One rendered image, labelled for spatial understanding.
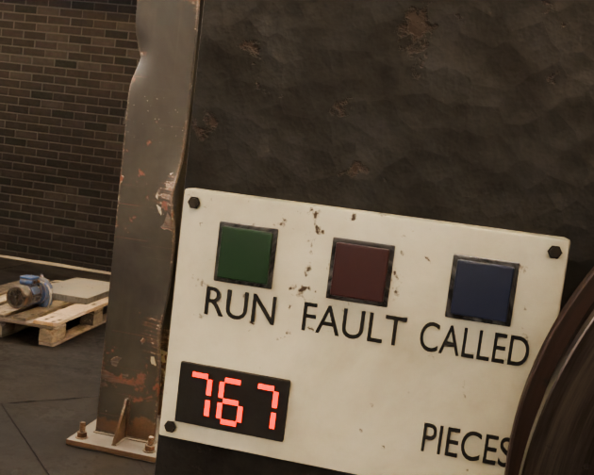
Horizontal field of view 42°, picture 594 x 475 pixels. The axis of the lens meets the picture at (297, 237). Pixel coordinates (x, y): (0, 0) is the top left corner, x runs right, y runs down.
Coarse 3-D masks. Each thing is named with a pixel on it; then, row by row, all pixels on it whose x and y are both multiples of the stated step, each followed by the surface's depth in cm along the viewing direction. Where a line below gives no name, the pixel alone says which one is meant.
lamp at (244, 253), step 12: (228, 228) 53; (240, 228) 53; (228, 240) 53; (240, 240) 53; (252, 240) 53; (264, 240) 53; (228, 252) 53; (240, 252) 53; (252, 252) 53; (264, 252) 53; (228, 264) 53; (240, 264) 53; (252, 264) 53; (264, 264) 53; (228, 276) 53; (240, 276) 53; (252, 276) 53; (264, 276) 53
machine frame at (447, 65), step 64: (256, 0) 54; (320, 0) 53; (384, 0) 52; (448, 0) 51; (512, 0) 50; (576, 0) 50; (256, 64) 54; (320, 64) 53; (384, 64) 52; (448, 64) 52; (512, 64) 51; (576, 64) 50; (192, 128) 56; (256, 128) 55; (320, 128) 54; (384, 128) 53; (448, 128) 52; (512, 128) 51; (576, 128) 50; (256, 192) 55; (320, 192) 54; (384, 192) 53; (448, 192) 52; (512, 192) 51; (576, 192) 50; (576, 256) 51; (192, 448) 58
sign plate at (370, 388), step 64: (192, 192) 54; (192, 256) 54; (320, 256) 52; (448, 256) 51; (512, 256) 50; (192, 320) 55; (256, 320) 54; (320, 320) 53; (384, 320) 52; (448, 320) 51; (512, 320) 50; (192, 384) 55; (256, 384) 54; (320, 384) 53; (384, 384) 52; (448, 384) 51; (512, 384) 50; (256, 448) 54; (320, 448) 53; (384, 448) 52; (448, 448) 51
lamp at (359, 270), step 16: (336, 256) 52; (352, 256) 51; (368, 256) 51; (384, 256) 51; (336, 272) 52; (352, 272) 51; (368, 272) 51; (384, 272) 51; (336, 288) 52; (352, 288) 52; (368, 288) 51; (384, 288) 51
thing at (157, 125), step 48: (144, 0) 305; (192, 0) 300; (144, 48) 308; (192, 48) 302; (144, 96) 308; (192, 96) 335; (144, 144) 309; (144, 192) 311; (144, 240) 313; (144, 288) 314; (144, 336) 316; (144, 384) 317; (96, 432) 323; (144, 432) 319
